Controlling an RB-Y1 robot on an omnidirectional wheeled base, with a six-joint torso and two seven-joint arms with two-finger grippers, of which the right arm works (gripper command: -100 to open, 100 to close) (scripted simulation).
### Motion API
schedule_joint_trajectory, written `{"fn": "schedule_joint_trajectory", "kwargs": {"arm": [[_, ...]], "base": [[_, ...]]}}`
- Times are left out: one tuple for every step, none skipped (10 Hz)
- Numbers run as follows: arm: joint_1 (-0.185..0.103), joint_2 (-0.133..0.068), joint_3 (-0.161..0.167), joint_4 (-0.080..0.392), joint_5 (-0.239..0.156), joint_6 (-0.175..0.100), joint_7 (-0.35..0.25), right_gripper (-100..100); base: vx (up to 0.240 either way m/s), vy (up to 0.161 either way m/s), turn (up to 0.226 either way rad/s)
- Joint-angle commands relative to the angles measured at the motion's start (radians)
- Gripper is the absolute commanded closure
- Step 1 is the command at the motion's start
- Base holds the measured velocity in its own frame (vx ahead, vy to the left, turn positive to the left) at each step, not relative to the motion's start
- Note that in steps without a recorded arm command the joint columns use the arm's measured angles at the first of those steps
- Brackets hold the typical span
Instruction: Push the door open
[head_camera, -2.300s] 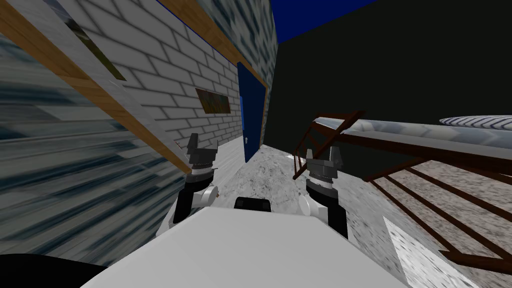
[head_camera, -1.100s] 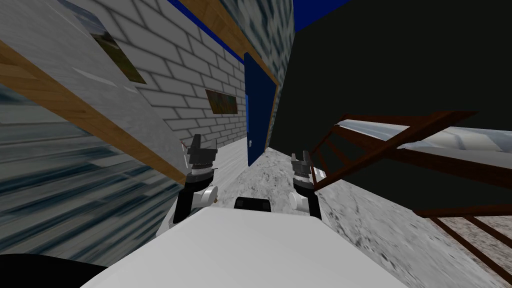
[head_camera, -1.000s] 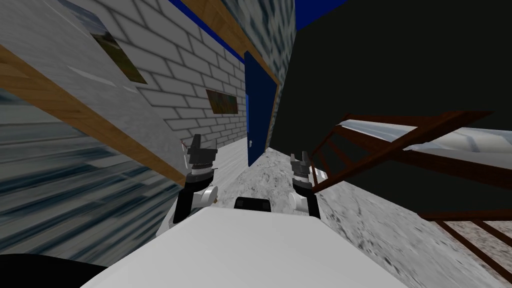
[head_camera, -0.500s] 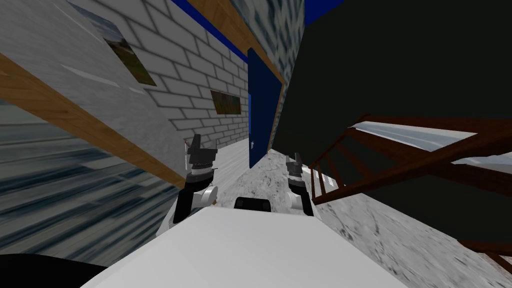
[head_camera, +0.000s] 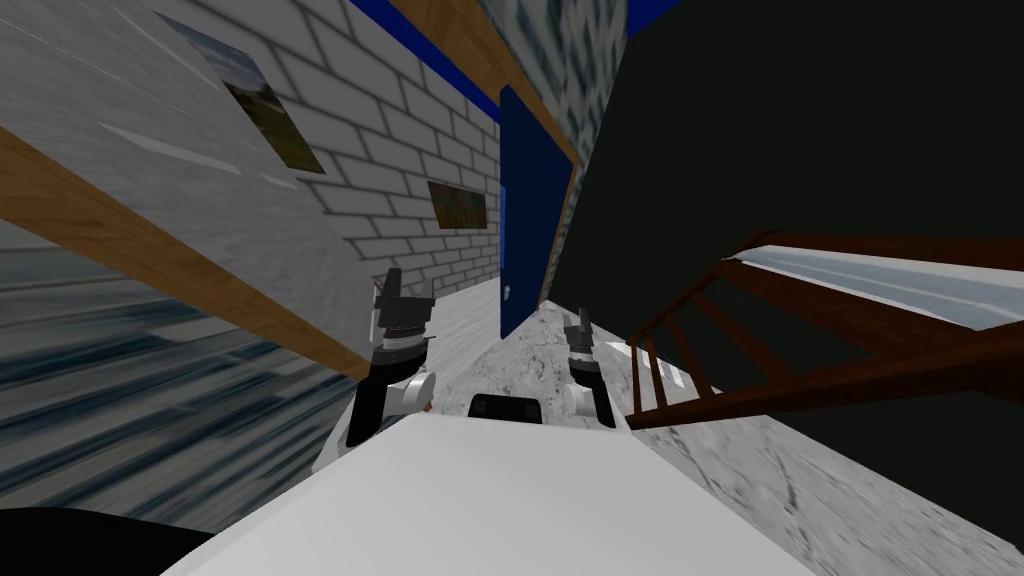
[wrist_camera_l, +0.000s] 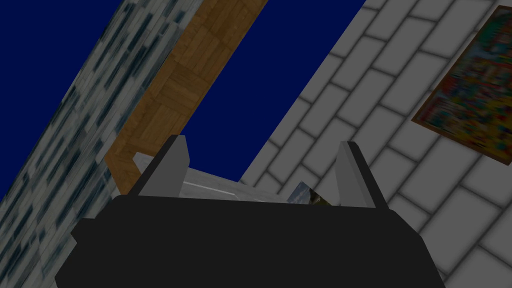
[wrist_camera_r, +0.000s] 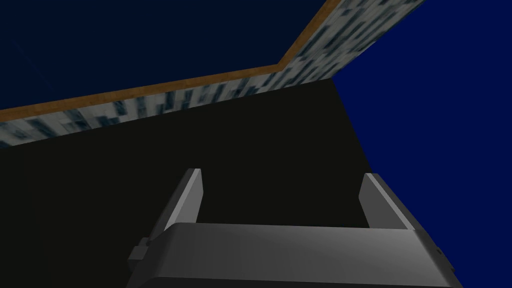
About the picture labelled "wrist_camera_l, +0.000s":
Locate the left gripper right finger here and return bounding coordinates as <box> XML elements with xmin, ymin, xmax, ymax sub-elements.
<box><xmin>334</xmin><ymin>140</ymin><xmax>389</xmax><ymax>210</ymax></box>

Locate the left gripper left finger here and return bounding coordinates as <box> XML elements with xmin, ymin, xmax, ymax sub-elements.
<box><xmin>127</xmin><ymin>134</ymin><xmax>191</xmax><ymax>198</ymax></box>

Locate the small grey framed picture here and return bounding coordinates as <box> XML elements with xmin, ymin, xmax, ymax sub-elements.
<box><xmin>287</xmin><ymin>180</ymin><xmax>333</xmax><ymax>207</ymax></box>

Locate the colourful framed wall picture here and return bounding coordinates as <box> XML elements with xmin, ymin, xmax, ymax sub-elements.
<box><xmin>410</xmin><ymin>4</ymin><xmax>512</xmax><ymax>167</ymax></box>

